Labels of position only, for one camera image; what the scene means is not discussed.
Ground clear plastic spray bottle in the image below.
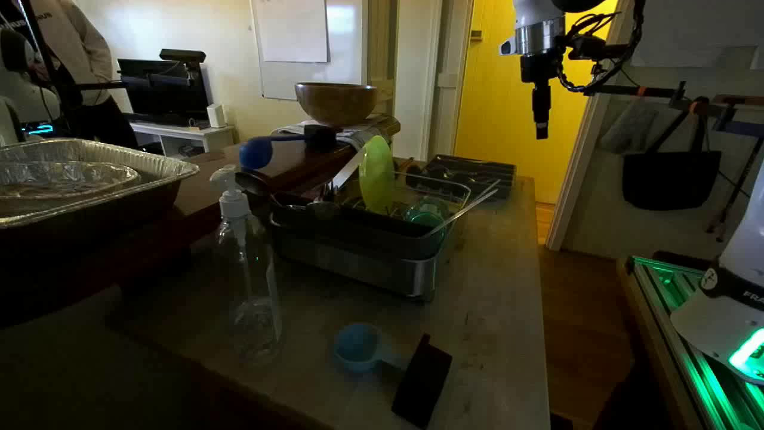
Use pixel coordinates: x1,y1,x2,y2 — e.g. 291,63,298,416
208,163,287,363

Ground black hanging bag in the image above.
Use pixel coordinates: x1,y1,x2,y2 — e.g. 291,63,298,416
620,106,724,213

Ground teal cup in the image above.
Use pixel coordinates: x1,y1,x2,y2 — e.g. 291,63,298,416
402,201,446,233

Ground blue round ladle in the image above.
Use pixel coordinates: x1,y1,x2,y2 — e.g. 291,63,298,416
235,130,310,172

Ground grey cutlery tray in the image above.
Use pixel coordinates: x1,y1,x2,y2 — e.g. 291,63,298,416
419,149,519,203

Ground blue measuring scoop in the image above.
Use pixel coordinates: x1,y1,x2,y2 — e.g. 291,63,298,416
330,320,409,378

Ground green plastic plate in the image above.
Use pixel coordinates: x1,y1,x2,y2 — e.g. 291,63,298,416
357,130,399,218

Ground wooden bowl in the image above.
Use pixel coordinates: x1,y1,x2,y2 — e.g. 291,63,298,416
291,79,379,130

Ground metal tongs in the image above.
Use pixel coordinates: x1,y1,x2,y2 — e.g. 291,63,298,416
428,178,507,241

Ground white wall board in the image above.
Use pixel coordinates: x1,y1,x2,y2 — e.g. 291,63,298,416
248,0,334,102

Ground aluminium foil tray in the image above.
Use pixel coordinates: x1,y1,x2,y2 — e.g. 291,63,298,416
0,135,203,233

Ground dark wall rail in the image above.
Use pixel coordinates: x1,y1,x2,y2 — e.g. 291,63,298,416
582,80,764,114

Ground yellow door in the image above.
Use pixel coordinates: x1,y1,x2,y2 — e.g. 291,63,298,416
452,0,620,206

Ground metal dish rack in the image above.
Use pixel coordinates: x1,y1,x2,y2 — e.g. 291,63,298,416
265,167,477,304

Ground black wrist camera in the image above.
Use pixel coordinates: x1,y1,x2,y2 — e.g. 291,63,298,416
563,31,632,66

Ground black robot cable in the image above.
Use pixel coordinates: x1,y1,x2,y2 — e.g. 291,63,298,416
555,0,649,101

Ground person in light jacket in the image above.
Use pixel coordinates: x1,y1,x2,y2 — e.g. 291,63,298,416
0,0,139,149

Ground green-lit robot base platform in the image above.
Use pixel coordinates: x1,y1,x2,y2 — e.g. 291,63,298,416
620,250,764,430

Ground white desk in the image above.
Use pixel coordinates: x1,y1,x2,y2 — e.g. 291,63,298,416
130,116,240,157

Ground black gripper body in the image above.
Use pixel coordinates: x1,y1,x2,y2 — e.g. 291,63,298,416
519,48,559,90

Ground small black block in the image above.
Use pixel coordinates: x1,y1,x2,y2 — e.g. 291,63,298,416
390,331,456,430

